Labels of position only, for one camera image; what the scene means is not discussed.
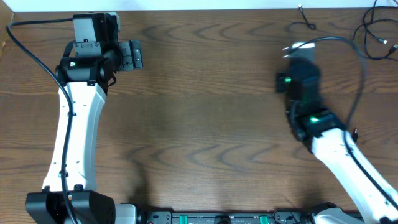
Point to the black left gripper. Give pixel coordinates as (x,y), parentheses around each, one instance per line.
(133,54)

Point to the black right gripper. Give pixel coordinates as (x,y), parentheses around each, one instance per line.
(279,82)

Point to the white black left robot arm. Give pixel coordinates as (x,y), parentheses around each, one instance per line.
(87,69)

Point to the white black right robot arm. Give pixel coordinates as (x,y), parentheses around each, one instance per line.
(326,137)

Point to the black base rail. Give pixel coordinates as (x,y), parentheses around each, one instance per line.
(278,216)

